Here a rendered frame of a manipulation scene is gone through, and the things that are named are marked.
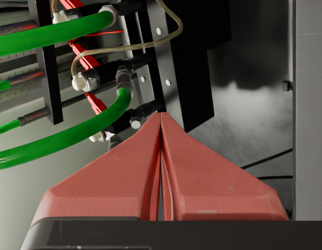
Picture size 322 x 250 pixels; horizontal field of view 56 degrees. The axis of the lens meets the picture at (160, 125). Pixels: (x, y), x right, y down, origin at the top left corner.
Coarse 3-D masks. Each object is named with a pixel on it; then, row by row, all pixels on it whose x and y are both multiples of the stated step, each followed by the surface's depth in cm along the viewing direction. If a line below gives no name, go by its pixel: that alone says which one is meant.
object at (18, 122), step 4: (16, 120) 55; (20, 120) 55; (24, 120) 56; (4, 124) 54; (8, 124) 54; (12, 124) 55; (16, 124) 55; (20, 124) 56; (24, 124) 56; (0, 128) 54; (4, 128) 54; (8, 128) 54; (12, 128) 55; (0, 132) 54
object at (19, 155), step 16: (16, 80) 50; (32, 80) 52; (128, 80) 35; (128, 96) 31; (112, 112) 27; (80, 128) 25; (96, 128) 26; (32, 144) 23; (48, 144) 23; (64, 144) 24; (0, 160) 22; (16, 160) 23; (32, 160) 24
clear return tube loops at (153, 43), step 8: (56, 0) 37; (160, 0) 38; (56, 8) 37; (168, 8) 38; (176, 16) 37; (176, 32) 36; (160, 40) 35; (168, 40) 36; (104, 48) 37; (112, 48) 36; (120, 48) 36; (128, 48) 35; (136, 48) 35; (80, 56) 39; (72, 64) 40; (72, 72) 40
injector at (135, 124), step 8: (144, 104) 50; (152, 104) 50; (160, 104) 51; (128, 112) 47; (136, 112) 48; (144, 112) 49; (152, 112) 50; (120, 120) 46; (128, 120) 46; (136, 120) 45; (112, 128) 44; (120, 128) 45; (136, 128) 45; (104, 136) 44
